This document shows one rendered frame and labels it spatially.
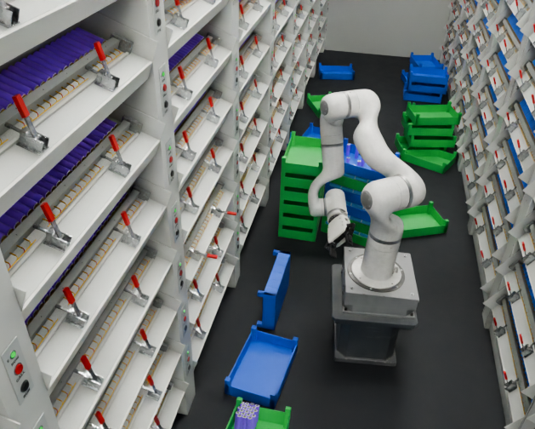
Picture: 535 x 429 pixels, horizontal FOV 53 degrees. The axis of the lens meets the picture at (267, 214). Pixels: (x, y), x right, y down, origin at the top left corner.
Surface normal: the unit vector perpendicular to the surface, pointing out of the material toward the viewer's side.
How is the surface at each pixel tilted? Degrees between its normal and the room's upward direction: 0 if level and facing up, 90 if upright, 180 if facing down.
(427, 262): 0
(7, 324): 90
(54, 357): 21
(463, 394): 0
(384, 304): 90
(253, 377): 0
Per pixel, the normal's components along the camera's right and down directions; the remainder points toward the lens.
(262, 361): 0.03, -0.82
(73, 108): 0.37, -0.72
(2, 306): 0.98, 0.14
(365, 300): -0.09, 0.57
